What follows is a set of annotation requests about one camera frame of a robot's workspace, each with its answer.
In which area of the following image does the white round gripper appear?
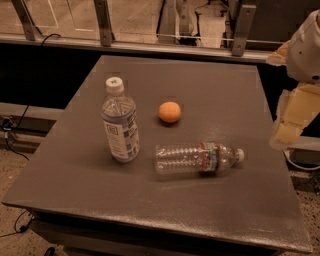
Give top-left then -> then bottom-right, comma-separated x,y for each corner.
266,10 -> 320,150

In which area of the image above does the clear red label plastic bottle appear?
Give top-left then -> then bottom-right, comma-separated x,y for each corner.
155,141 -> 245,175

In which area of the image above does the blue label plastic water bottle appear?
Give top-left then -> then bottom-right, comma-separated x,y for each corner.
101,77 -> 140,163

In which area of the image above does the orange fruit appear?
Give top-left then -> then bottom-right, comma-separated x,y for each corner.
158,102 -> 181,123

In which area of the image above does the white cable on right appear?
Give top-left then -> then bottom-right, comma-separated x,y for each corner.
283,149 -> 320,172

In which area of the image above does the right metal railing bracket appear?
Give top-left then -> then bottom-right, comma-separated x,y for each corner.
232,0 -> 257,57

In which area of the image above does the metal railing bracket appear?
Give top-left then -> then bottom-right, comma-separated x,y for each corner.
11,0 -> 41,41
232,0 -> 257,57
94,0 -> 114,47

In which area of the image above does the metal window rail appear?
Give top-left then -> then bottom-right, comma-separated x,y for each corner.
0,32 -> 284,64

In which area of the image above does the middle metal railing bracket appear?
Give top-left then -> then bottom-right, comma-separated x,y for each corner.
94,0 -> 114,47

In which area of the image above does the left metal railing bracket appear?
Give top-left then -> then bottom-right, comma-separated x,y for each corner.
11,0 -> 41,41

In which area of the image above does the black cable on left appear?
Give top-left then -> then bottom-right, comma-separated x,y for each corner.
0,32 -> 62,162

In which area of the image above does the black floor cable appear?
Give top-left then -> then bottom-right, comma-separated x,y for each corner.
0,209 -> 35,238

